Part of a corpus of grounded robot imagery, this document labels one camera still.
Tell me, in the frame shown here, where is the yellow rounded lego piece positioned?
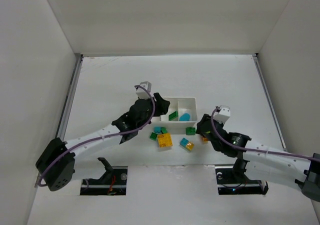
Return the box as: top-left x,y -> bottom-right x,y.
201,136 -> 209,144

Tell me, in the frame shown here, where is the blue rounded lego piece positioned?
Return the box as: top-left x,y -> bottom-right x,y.
179,113 -> 191,122

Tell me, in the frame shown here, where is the blue lego brick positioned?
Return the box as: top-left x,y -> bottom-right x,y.
153,126 -> 162,134

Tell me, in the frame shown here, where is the small green lego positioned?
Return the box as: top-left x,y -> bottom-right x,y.
149,132 -> 158,141
161,127 -> 168,134

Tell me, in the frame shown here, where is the green long lego brick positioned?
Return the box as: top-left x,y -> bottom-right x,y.
168,110 -> 179,121

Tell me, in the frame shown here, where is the large yellow lego brick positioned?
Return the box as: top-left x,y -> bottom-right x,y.
157,133 -> 173,148

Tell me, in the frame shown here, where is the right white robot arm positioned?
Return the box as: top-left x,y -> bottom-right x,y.
196,114 -> 320,202

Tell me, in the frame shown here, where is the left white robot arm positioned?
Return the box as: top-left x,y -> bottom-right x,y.
35,93 -> 170,192

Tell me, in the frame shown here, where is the green square lego right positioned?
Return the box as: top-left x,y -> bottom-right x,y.
185,127 -> 196,136

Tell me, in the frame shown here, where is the blue and yellow lego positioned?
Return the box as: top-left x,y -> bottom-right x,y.
179,138 -> 195,152

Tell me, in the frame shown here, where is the white three-compartment container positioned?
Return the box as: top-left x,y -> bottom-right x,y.
159,97 -> 198,134

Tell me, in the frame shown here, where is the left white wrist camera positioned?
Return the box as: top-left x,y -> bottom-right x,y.
135,81 -> 152,100

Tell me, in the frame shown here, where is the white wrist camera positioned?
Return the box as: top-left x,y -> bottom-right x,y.
135,81 -> 152,100
213,105 -> 231,125

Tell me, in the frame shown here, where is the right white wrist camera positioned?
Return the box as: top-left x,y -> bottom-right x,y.
213,105 -> 231,125

